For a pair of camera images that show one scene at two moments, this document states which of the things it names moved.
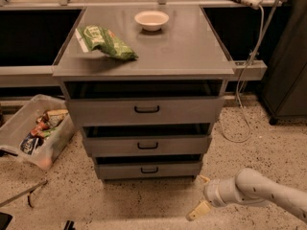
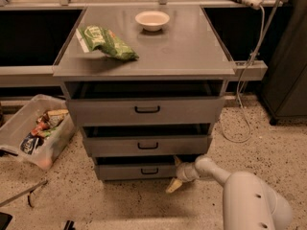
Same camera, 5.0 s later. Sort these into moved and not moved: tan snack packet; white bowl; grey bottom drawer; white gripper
Moved: white gripper
Not moved: tan snack packet; white bowl; grey bottom drawer
